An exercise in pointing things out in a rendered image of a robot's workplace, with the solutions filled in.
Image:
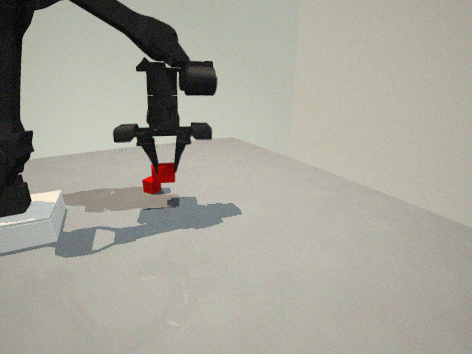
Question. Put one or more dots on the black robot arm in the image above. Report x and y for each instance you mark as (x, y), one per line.
(155, 38)

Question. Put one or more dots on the red cube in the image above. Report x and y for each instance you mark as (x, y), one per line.
(150, 186)
(166, 172)
(155, 176)

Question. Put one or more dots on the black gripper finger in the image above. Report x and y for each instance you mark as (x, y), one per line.
(149, 148)
(180, 146)

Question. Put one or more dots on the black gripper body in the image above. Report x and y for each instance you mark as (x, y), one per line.
(163, 121)

